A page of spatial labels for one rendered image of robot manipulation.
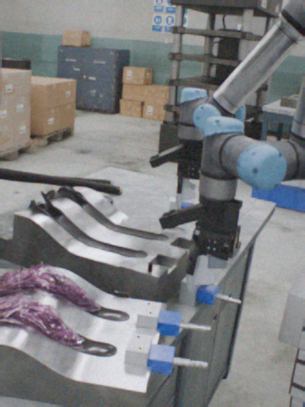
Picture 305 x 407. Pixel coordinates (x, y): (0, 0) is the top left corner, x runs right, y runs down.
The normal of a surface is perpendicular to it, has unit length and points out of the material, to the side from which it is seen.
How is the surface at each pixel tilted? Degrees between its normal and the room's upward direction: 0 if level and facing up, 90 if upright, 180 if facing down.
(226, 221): 90
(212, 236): 90
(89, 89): 90
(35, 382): 90
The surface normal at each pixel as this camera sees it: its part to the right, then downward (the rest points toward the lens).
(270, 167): 0.41, 0.33
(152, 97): -0.44, 0.21
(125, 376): 0.07, -0.94
